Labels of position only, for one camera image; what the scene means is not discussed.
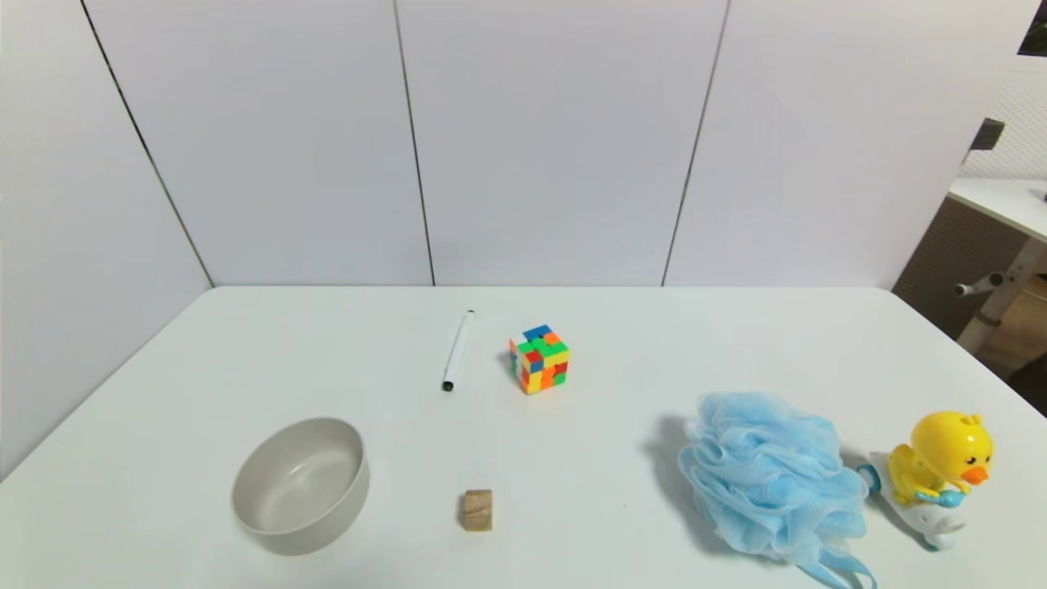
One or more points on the grey-brown round bowl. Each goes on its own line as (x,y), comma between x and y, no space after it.
(298,487)

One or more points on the small dark wall bracket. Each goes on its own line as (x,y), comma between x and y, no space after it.
(986,135)

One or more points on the white marker pen black cap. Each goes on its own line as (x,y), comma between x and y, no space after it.
(458,350)

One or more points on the black monitor corner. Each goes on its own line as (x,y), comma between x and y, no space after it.
(1035,37)

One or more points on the multicoloured puzzle cube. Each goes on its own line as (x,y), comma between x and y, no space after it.
(540,360)

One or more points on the small wooden block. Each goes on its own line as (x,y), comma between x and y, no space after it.
(477,510)

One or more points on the light blue bath loofah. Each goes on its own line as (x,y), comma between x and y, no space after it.
(769,478)

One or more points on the yellow duck scooter toy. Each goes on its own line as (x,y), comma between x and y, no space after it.
(936,474)

